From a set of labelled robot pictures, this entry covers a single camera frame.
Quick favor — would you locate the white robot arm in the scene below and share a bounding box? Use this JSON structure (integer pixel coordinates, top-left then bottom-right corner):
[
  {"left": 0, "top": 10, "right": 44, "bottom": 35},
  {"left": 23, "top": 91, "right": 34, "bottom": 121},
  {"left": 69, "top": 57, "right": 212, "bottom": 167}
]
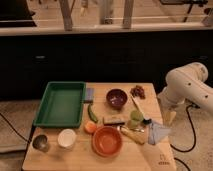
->
[{"left": 158, "top": 62, "right": 213, "bottom": 114}]

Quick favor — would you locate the green cucumber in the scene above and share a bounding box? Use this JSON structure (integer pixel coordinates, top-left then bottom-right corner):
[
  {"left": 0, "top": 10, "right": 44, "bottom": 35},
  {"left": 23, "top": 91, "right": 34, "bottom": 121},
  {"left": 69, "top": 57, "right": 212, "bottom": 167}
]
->
[{"left": 88, "top": 104, "right": 98, "bottom": 123}]

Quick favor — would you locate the orange fruit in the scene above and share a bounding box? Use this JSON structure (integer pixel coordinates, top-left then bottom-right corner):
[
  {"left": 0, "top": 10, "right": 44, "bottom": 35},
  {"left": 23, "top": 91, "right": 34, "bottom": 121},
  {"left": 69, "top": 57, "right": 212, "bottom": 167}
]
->
[{"left": 84, "top": 121, "right": 97, "bottom": 134}]

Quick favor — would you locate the wooden block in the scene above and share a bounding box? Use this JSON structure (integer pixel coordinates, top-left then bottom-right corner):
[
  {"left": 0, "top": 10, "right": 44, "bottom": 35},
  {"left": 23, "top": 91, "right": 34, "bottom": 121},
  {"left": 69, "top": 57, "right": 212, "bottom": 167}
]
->
[{"left": 103, "top": 116, "right": 125, "bottom": 124}]

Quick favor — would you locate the black cable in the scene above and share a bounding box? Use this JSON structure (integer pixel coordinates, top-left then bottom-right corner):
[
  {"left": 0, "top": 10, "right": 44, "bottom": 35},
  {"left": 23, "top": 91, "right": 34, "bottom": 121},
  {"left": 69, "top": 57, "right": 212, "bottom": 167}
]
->
[{"left": 170, "top": 103, "right": 199, "bottom": 154}]

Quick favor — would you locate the green pear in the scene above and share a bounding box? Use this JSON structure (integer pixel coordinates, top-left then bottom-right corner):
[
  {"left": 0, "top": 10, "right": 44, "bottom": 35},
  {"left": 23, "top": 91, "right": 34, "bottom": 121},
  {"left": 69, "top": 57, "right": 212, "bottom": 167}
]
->
[{"left": 128, "top": 110, "right": 144, "bottom": 129}]

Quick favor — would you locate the purple bowl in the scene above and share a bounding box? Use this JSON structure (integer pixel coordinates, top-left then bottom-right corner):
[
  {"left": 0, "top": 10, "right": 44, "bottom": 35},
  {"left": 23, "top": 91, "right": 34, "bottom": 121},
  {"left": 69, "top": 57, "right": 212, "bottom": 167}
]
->
[{"left": 106, "top": 89, "right": 128, "bottom": 110}]

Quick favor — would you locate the blue folded cloth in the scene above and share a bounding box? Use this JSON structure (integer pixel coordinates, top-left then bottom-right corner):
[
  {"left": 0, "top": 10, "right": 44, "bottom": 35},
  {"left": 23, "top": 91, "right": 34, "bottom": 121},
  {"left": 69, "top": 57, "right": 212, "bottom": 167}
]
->
[{"left": 148, "top": 121, "right": 170, "bottom": 145}]

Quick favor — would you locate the blue sponge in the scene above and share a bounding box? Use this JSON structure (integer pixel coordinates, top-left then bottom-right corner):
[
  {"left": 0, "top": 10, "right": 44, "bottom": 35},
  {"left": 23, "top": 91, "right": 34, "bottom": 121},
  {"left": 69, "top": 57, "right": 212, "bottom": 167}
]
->
[{"left": 84, "top": 88, "right": 94, "bottom": 103}]

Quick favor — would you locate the orange bowl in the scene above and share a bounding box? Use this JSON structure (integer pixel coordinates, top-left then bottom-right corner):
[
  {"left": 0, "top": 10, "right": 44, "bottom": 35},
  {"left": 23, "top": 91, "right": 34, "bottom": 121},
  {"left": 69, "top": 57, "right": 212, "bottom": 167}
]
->
[{"left": 92, "top": 126, "right": 123, "bottom": 157}]

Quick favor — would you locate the white spatula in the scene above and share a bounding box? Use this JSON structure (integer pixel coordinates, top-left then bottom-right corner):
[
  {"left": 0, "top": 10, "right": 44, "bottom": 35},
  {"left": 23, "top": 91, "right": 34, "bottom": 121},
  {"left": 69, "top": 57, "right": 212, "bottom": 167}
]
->
[{"left": 132, "top": 97, "right": 152, "bottom": 125}]

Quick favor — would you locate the green plastic tray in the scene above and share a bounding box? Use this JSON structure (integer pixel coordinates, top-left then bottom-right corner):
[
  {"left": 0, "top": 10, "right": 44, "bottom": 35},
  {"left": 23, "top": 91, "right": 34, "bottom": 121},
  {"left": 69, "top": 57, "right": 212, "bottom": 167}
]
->
[{"left": 33, "top": 82, "right": 86, "bottom": 128}]

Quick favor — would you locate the black handled knife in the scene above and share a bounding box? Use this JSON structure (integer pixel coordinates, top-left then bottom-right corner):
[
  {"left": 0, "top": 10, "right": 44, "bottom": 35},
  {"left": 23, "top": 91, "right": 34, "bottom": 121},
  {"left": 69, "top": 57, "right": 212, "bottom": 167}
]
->
[{"left": 103, "top": 122, "right": 125, "bottom": 126}]

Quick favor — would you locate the white cup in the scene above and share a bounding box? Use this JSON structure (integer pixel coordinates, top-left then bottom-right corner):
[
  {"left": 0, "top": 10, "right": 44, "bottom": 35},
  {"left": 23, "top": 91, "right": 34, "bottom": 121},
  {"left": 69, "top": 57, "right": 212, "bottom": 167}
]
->
[{"left": 57, "top": 129, "right": 77, "bottom": 149}]

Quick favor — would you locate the dark red dried food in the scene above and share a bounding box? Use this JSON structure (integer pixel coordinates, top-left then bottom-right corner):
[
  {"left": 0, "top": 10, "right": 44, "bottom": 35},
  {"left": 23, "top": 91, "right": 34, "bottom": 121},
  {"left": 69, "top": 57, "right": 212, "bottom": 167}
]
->
[{"left": 130, "top": 85, "right": 145, "bottom": 99}]

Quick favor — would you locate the metal cup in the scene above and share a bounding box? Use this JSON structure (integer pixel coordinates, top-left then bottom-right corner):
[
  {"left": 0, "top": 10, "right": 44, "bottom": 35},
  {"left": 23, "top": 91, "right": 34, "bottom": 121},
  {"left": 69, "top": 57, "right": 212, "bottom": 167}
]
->
[{"left": 32, "top": 134, "right": 49, "bottom": 152}]

